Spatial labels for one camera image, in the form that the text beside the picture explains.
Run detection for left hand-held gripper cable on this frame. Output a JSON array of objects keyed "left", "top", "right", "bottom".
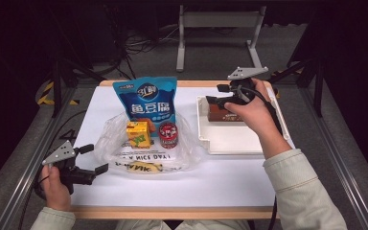
[{"left": 18, "top": 109, "right": 89, "bottom": 230}]

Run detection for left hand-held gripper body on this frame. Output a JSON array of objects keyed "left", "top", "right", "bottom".
[{"left": 41, "top": 140, "right": 97, "bottom": 196}]

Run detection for white plastic tray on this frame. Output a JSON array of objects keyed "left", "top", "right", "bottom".
[{"left": 195, "top": 95, "right": 291, "bottom": 156}]

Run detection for red lidded candy can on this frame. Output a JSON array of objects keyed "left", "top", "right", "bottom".
[{"left": 157, "top": 122, "right": 179, "bottom": 150}]

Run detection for person's legs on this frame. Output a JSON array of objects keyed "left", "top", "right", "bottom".
[{"left": 114, "top": 219, "right": 250, "bottom": 230}]

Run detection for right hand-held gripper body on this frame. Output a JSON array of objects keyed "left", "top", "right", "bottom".
[{"left": 224, "top": 66, "right": 269, "bottom": 105}]

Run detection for yellow drink carton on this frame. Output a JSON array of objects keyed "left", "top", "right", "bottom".
[{"left": 126, "top": 120, "right": 152, "bottom": 150}]

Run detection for yellow black striped tape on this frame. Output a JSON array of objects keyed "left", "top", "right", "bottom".
[{"left": 36, "top": 80, "right": 80, "bottom": 106}]

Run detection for person's right hand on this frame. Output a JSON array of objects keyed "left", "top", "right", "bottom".
[{"left": 223, "top": 79, "right": 293, "bottom": 159}]

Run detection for bundle of floor cables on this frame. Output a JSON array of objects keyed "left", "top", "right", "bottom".
[{"left": 104, "top": 6, "right": 180, "bottom": 70}]

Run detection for hand-held gripper cable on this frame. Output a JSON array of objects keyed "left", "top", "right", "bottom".
[
  {"left": 244, "top": 85, "right": 284, "bottom": 230},
  {"left": 18, "top": 109, "right": 89, "bottom": 230}
]

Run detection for white metal stand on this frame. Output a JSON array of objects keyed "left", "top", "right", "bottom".
[{"left": 175, "top": 4, "right": 267, "bottom": 73}]

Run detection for person's left hand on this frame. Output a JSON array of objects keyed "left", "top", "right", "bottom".
[{"left": 39, "top": 164, "right": 73, "bottom": 211}]

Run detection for right hand-held gripper cable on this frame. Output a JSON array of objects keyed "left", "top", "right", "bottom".
[{"left": 244, "top": 85, "right": 284, "bottom": 230}]

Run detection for white smiley plastic bag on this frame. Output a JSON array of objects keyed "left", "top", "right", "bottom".
[{"left": 94, "top": 110, "right": 203, "bottom": 175}]

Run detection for blue snack packet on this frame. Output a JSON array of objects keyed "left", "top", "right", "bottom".
[{"left": 112, "top": 76, "right": 178, "bottom": 138}]

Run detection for black stand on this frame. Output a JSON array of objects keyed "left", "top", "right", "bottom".
[
  {"left": 51, "top": 58, "right": 106, "bottom": 118},
  {"left": 267, "top": 57, "right": 325, "bottom": 118}
]

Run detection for brown box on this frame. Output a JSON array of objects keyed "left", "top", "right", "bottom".
[{"left": 207, "top": 103, "right": 247, "bottom": 123}]

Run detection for aluminium rail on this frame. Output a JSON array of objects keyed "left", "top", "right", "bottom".
[
  {"left": 0, "top": 86, "right": 78, "bottom": 230},
  {"left": 298, "top": 85, "right": 368, "bottom": 230}
]

